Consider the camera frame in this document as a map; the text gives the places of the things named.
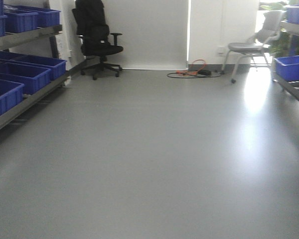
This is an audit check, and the right steel shelf rack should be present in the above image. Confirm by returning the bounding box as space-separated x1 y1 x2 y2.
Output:
272 21 299 101

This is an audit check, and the steel shelf rack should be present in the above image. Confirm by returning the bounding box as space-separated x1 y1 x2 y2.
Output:
272 21 299 101
0 24 70 129

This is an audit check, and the left steel shelf rack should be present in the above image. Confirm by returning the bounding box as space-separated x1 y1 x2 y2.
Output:
0 24 70 129

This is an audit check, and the blue bin upper shelf middle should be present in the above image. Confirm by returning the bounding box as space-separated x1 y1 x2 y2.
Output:
3 9 38 33

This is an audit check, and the black office chair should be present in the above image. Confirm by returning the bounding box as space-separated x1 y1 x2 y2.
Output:
72 0 124 77

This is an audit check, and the blue bin lower far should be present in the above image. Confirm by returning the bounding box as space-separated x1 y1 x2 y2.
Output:
0 51 66 81

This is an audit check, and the blue bin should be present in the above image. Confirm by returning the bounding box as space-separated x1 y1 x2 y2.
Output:
274 55 299 82
286 4 299 24
0 80 24 116
0 51 66 81
0 62 51 95

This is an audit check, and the blue bin lower middle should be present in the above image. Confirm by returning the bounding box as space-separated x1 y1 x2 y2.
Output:
0 62 51 95

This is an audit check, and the grey folding chair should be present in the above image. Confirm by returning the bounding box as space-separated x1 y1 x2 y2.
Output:
220 10 286 84

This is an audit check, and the blue bin lower near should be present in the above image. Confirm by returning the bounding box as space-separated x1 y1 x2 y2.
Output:
0 80 24 116

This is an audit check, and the blue bin right lower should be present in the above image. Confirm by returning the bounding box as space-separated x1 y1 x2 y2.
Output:
274 55 299 82

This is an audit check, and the green plant background right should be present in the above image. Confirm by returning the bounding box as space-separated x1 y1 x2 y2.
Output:
259 0 299 57

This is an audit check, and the blue bin right upper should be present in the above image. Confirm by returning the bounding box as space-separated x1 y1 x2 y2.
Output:
286 4 299 24

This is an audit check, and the orange cable on floor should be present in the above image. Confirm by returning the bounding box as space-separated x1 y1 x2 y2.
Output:
175 59 207 77

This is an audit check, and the black cable on floor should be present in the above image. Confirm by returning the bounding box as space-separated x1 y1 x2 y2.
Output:
166 69 222 79

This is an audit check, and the wall socket white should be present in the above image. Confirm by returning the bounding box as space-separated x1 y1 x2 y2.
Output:
216 46 226 55

